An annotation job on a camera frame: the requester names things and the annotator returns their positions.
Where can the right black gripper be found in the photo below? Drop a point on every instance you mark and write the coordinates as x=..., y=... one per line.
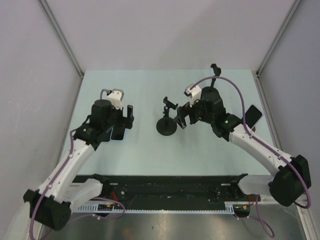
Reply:
x=184, y=109

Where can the black phone stand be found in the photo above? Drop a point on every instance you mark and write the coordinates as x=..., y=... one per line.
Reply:
x=215, y=75
x=166, y=126

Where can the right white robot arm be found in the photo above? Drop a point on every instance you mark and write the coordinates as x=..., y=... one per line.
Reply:
x=289, y=175

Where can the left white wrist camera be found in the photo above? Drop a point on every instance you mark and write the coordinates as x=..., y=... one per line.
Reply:
x=116, y=96

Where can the right aluminium frame post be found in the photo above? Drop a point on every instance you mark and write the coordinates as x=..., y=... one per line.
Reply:
x=279, y=35

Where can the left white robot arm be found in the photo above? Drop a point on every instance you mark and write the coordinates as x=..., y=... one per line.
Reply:
x=52, y=204

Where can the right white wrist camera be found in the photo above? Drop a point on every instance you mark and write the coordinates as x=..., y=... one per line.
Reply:
x=193, y=93

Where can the aluminium frame post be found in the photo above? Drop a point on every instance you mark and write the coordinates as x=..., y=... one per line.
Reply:
x=279, y=35
x=54, y=24

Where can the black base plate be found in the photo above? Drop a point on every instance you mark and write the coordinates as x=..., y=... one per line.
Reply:
x=170, y=191

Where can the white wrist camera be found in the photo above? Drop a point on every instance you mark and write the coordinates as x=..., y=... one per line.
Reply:
x=116, y=96
x=193, y=93

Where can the left aluminium frame post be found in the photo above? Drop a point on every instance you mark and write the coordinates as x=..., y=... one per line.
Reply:
x=54, y=24

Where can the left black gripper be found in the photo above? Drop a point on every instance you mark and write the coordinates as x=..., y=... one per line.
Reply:
x=124, y=121

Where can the grey slotted cable duct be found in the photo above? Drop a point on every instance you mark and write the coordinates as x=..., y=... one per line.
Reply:
x=225, y=208

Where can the black-screen blue-edged phone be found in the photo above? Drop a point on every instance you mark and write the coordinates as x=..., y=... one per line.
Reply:
x=252, y=116

